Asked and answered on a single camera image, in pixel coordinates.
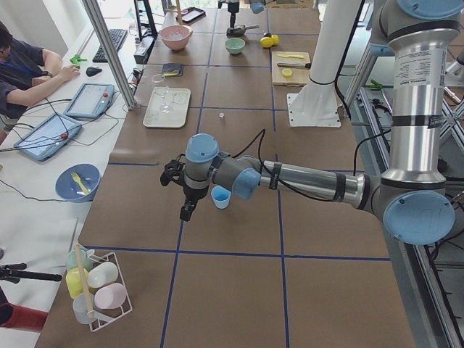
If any cream bear tray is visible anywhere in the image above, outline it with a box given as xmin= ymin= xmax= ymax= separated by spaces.
xmin=142 ymin=87 xmax=191 ymax=128

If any halved lemon slice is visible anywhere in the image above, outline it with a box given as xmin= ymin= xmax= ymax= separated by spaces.
xmin=281 ymin=68 xmax=293 ymax=78

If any blue teach pendant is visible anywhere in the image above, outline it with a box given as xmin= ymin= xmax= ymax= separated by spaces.
xmin=64 ymin=83 xmax=115 ymax=120
xmin=14 ymin=112 xmax=82 ymax=162

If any white cup in rack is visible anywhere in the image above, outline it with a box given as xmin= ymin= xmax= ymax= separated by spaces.
xmin=87 ymin=262 xmax=119 ymax=289

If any metal ice scoop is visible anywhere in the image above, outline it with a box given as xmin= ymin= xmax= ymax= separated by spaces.
xmin=226 ymin=25 xmax=260 ymax=36

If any yellow plastic fork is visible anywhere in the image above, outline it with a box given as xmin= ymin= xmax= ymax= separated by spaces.
xmin=71 ymin=172 xmax=90 ymax=195

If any green ceramic bowl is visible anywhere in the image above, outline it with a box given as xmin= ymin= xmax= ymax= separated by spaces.
xmin=225 ymin=38 xmax=246 ymax=54

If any yellow plastic knife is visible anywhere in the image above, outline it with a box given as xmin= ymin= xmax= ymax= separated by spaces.
xmin=277 ymin=54 xmax=305 ymax=59

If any white wire cup rack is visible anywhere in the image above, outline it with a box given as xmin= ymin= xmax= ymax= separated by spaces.
xmin=72 ymin=244 xmax=133 ymax=333

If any black keyboard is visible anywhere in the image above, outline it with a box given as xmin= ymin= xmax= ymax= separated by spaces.
xmin=91 ymin=28 xmax=129 ymax=64

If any yellow lemon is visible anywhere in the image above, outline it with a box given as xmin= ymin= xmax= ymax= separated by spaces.
xmin=260 ymin=36 xmax=274 ymax=49
xmin=271 ymin=34 xmax=279 ymax=46

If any clear wine glass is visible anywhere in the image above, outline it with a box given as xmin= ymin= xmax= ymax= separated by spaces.
xmin=152 ymin=73 xmax=171 ymax=113

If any person in dark shirt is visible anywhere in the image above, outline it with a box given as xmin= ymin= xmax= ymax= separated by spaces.
xmin=1 ymin=24 xmax=80 ymax=119

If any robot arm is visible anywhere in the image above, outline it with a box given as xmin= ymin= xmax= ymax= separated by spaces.
xmin=217 ymin=0 xmax=266 ymax=30
xmin=160 ymin=1 xmax=463 ymax=245

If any black computer mouse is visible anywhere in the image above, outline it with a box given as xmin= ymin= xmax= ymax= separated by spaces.
xmin=86 ymin=67 xmax=102 ymax=77

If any grey folded cloth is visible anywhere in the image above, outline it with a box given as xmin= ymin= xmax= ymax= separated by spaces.
xmin=161 ymin=63 xmax=184 ymax=77

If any pink cup in rack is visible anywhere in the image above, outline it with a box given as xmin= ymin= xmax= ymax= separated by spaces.
xmin=94 ymin=283 xmax=127 ymax=310

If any wooden cup stand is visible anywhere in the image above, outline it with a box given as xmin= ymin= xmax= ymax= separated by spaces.
xmin=163 ymin=0 xmax=189 ymax=26

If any blue bowl with fork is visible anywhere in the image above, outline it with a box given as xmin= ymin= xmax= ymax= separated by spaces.
xmin=55 ymin=163 xmax=101 ymax=203

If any black camera tripod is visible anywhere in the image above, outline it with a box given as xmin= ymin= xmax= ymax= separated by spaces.
xmin=1 ymin=262 xmax=62 ymax=284

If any light blue plastic cup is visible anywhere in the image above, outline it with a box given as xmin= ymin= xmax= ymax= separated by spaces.
xmin=211 ymin=185 xmax=231 ymax=210

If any wooden cutting board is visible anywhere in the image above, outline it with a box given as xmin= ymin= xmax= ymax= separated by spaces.
xmin=271 ymin=51 xmax=311 ymax=86

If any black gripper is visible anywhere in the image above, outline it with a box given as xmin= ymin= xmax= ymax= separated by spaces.
xmin=228 ymin=1 xmax=239 ymax=29
xmin=160 ymin=154 xmax=207 ymax=222

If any yellow cup in rack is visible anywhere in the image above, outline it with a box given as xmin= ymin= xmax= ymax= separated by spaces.
xmin=65 ymin=267 xmax=83 ymax=299

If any pink bowl of ice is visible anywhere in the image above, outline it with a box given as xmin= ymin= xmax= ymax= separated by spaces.
xmin=159 ymin=25 xmax=193 ymax=51

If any green cup in rack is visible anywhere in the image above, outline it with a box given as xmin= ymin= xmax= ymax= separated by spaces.
xmin=66 ymin=249 xmax=93 ymax=272

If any aluminium frame post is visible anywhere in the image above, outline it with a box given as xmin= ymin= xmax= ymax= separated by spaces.
xmin=82 ymin=0 xmax=136 ymax=110

